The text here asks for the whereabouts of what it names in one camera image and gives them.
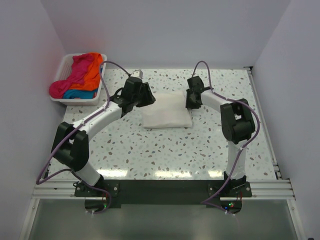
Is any white t-shirt red print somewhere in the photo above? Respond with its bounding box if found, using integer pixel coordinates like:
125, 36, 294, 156
141, 91, 193, 129

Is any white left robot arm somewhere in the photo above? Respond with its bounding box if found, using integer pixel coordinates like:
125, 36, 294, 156
51, 75, 156, 196

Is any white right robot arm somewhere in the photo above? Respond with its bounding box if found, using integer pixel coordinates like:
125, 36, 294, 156
185, 76, 260, 197

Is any orange t-shirt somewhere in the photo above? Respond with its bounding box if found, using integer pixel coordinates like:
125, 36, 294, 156
69, 52, 103, 91

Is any blue t-shirt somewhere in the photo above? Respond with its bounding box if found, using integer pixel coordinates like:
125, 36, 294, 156
62, 89, 98, 100

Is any pink t-shirt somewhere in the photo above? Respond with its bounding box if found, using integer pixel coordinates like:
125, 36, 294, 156
49, 53, 94, 99

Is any white plastic basket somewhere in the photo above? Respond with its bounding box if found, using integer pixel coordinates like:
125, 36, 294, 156
49, 52, 107, 106

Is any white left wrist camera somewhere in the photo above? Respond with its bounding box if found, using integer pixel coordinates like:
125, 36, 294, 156
130, 69, 143, 79

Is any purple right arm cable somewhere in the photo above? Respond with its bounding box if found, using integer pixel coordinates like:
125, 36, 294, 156
200, 60, 261, 213

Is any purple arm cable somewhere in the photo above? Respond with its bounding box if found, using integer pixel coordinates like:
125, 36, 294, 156
200, 60, 261, 213
36, 60, 133, 215

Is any aluminium rail frame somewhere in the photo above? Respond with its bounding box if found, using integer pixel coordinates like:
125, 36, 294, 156
31, 162, 297, 201

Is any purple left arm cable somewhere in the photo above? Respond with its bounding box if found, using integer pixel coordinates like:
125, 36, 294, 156
36, 60, 133, 215

